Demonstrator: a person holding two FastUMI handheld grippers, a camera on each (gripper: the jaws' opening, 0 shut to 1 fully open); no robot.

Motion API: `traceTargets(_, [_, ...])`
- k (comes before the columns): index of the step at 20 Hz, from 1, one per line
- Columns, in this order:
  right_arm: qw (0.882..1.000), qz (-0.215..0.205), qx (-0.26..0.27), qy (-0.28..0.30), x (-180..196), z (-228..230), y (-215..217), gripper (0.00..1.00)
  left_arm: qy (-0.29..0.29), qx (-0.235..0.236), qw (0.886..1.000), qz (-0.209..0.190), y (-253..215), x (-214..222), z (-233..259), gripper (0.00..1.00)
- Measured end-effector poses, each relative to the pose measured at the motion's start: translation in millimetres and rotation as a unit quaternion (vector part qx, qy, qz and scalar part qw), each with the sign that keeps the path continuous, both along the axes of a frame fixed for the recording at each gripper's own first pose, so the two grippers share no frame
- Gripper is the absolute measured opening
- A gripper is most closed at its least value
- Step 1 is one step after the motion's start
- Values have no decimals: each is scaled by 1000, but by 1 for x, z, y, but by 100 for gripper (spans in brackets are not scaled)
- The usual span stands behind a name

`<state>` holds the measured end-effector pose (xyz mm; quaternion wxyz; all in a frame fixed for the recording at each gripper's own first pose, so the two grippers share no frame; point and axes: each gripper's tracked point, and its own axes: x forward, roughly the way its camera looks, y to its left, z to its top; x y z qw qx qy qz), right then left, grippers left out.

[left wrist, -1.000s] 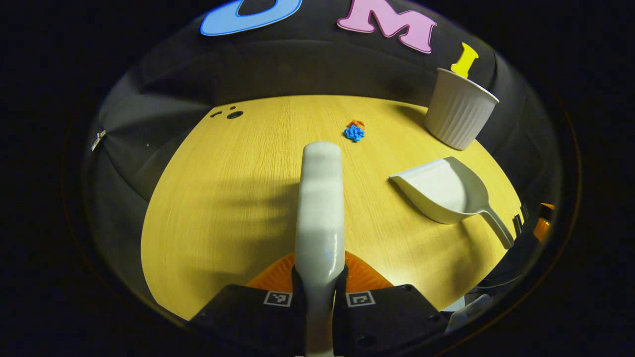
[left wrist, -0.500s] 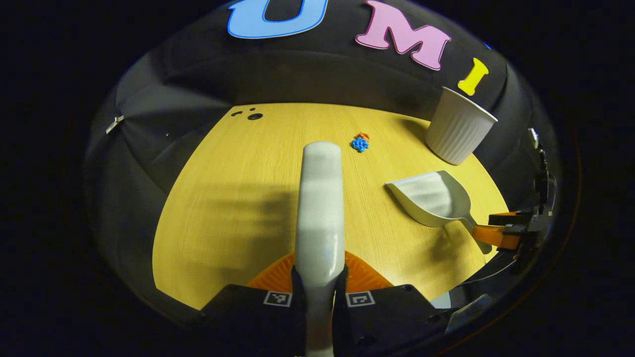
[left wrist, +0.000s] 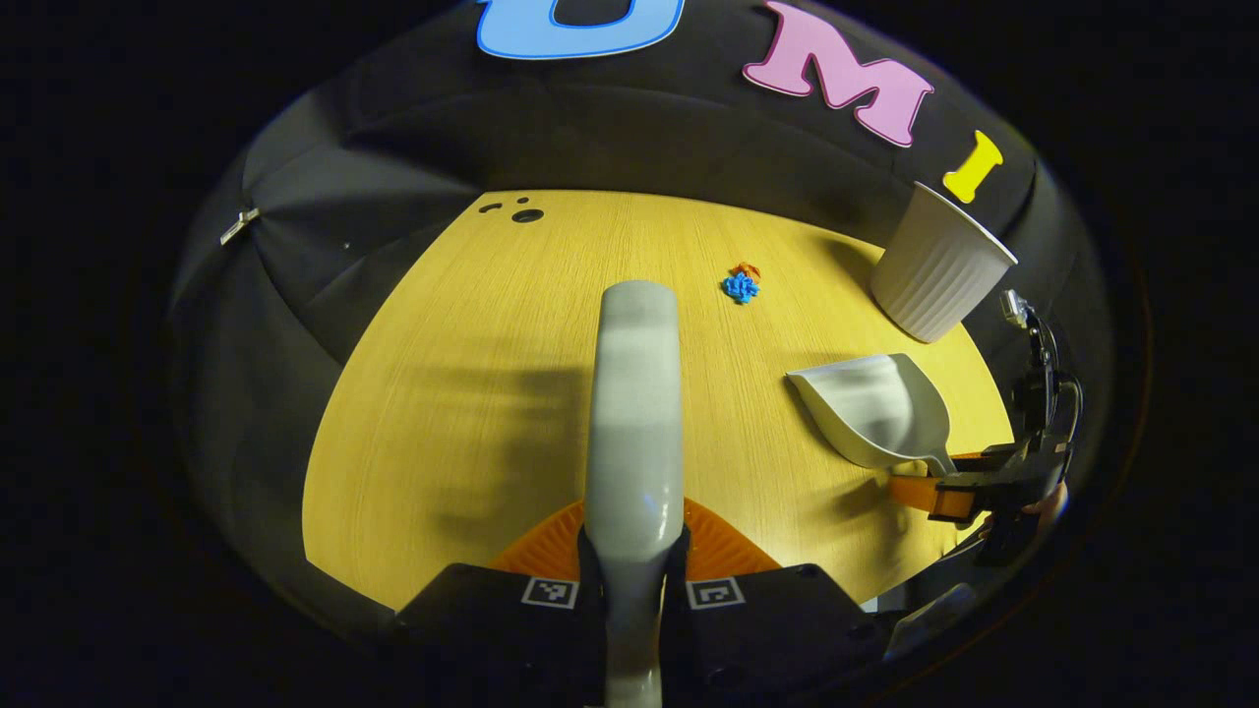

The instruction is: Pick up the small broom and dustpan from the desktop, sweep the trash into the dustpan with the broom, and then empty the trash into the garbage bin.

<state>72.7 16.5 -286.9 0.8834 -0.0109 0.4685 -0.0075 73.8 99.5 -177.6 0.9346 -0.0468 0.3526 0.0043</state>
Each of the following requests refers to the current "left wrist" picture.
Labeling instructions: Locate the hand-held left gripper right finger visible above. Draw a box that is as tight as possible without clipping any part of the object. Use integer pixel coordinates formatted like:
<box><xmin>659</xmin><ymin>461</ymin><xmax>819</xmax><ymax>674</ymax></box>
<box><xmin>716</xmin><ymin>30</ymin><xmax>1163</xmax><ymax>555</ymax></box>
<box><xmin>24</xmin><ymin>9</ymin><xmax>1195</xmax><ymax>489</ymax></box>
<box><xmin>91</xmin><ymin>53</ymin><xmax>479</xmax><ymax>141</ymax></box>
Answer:
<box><xmin>664</xmin><ymin>497</ymin><xmax>886</xmax><ymax>708</ymax></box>

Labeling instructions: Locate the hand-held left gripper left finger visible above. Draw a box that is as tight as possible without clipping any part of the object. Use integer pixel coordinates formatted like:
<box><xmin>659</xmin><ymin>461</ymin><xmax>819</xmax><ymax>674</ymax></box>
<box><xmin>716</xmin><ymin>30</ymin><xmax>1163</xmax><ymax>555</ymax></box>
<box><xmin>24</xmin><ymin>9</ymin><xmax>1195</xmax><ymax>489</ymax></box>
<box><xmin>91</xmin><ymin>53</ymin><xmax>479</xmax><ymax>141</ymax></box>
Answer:
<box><xmin>393</xmin><ymin>500</ymin><xmax>606</xmax><ymax>708</ymax></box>

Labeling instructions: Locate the white dustpan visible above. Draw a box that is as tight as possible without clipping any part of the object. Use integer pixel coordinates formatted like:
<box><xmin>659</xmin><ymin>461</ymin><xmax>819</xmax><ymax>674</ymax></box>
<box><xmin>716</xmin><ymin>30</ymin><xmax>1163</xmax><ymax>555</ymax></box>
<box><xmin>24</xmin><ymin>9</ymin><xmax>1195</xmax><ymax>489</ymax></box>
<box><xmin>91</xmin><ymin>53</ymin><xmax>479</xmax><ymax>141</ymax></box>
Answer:
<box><xmin>785</xmin><ymin>353</ymin><xmax>960</xmax><ymax>478</ymax></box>

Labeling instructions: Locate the white ribbed garbage bin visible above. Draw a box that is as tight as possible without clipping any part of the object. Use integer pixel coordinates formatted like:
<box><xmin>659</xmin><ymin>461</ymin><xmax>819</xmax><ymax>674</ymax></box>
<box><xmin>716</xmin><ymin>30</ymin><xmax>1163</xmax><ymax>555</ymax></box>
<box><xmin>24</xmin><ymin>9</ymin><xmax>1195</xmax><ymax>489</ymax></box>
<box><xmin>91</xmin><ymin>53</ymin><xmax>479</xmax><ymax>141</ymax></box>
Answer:
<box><xmin>869</xmin><ymin>181</ymin><xmax>1019</xmax><ymax>343</ymax></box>

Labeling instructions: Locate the wooden desktop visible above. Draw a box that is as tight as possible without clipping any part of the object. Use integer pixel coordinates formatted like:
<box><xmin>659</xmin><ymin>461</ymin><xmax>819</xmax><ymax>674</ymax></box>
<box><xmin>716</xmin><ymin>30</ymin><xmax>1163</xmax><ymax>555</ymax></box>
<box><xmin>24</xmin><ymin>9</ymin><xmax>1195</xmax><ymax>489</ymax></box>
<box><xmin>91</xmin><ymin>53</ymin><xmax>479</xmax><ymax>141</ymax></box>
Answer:
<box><xmin>302</xmin><ymin>190</ymin><xmax>1014</xmax><ymax>611</ymax></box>

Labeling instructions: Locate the black backdrop cloth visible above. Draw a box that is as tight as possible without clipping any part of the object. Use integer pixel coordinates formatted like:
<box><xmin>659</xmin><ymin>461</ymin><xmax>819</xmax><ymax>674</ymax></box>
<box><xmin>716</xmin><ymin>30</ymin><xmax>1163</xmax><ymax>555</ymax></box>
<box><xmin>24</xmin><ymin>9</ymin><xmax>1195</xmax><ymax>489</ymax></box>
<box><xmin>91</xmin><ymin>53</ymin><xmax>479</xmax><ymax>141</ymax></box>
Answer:
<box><xmin>172</xmin><ymin>0</ymin><xmax>1112</xmax><ymax>630</ymax></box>

